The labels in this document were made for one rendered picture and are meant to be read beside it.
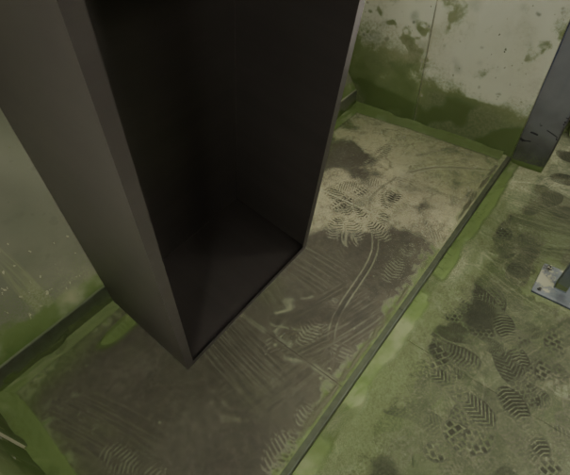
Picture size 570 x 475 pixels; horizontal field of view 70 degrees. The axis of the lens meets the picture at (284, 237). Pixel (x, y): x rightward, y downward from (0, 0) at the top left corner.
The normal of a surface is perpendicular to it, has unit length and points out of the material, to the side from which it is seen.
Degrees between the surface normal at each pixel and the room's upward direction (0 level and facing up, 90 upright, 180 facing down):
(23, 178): 57
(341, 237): 0
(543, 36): 90
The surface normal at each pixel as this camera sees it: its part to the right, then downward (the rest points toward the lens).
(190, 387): -0.07, -0.67
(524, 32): -0.63, 0.60
